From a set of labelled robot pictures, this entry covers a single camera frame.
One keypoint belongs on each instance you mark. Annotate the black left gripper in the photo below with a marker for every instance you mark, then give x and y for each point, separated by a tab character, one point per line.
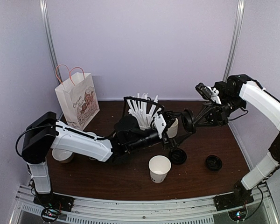
177	143

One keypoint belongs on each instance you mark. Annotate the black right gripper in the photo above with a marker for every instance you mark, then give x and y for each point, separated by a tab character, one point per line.
217	114

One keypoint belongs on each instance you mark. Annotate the black cup lid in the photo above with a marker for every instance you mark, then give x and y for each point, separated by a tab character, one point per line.
177	157
187	120

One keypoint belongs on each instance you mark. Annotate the single white paper cup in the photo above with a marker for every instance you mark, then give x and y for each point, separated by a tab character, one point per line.
159	166

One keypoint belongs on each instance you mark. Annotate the stack of black cup lids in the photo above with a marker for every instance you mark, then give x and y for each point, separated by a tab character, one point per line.
213	163

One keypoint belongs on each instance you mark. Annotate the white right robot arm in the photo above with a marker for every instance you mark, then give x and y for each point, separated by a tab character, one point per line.
239	92

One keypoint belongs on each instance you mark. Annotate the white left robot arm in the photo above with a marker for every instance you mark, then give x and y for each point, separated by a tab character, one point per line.
49	133

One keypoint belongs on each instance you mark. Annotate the cream ceramic mug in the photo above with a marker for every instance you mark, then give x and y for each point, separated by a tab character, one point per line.
173	130

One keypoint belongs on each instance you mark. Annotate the paper cup holding straws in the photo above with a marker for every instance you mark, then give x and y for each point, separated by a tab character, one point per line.
144	126

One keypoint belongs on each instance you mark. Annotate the bundle of wrapped white straws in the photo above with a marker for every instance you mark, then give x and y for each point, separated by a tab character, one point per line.
143	108

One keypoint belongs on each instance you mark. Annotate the white printed paper bag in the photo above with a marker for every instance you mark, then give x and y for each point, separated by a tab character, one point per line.
77	98

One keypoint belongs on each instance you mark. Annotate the white ceramic bowl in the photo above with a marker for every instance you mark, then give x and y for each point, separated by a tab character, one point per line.
62	156

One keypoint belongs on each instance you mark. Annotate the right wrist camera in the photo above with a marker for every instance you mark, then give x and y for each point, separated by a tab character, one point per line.
208	93

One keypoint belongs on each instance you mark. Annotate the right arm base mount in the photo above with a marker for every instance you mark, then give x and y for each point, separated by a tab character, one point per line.
236	208

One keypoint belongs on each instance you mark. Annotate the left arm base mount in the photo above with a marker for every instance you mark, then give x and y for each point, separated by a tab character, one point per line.
53	205

